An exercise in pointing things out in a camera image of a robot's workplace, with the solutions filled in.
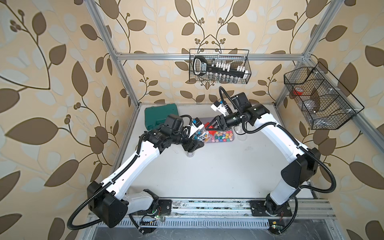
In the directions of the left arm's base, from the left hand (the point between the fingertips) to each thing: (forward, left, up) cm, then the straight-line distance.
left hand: (196, 136), depth 72 cm
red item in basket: (+25, -56, +8) cm, 62 cm away
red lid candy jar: (0, -3, +3) cm, 4 cm away
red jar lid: (-1, -7, +5) cm, 9 cm away
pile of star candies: (+15, -18, -23) cm, 33 cm away
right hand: (+2, -6, +3) cm, 7 cm away
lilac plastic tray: (+12, -9, -24) cm, 29 cm away
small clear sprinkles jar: (+1, +4, -22) cm, 23 cm away
